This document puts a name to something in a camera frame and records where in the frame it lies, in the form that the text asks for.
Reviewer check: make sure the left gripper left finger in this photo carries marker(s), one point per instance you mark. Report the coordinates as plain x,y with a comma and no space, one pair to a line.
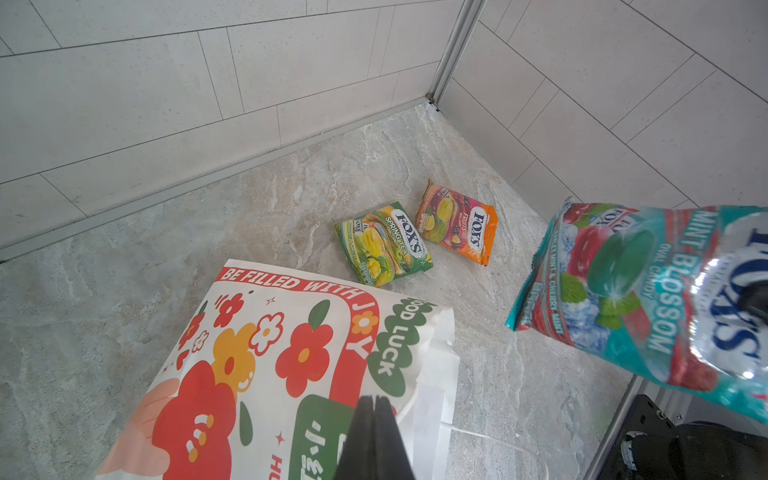
358,457

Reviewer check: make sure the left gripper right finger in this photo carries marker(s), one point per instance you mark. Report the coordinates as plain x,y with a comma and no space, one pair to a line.
391,460

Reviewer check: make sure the white floral paper bag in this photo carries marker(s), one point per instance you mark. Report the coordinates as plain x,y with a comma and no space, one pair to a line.
264,381

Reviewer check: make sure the green spring tea candy bag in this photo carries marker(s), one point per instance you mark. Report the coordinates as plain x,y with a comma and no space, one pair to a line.
383,245

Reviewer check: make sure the orange Fox's candy bag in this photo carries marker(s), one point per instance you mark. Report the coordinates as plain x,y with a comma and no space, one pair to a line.
457,222

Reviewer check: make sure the teal mint blossom candy bag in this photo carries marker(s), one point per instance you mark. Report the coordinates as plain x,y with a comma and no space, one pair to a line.
676,296

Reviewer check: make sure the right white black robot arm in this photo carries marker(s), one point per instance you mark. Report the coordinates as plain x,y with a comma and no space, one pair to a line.
698,450

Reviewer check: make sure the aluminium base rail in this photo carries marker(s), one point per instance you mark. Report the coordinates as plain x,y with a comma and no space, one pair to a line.
643,408

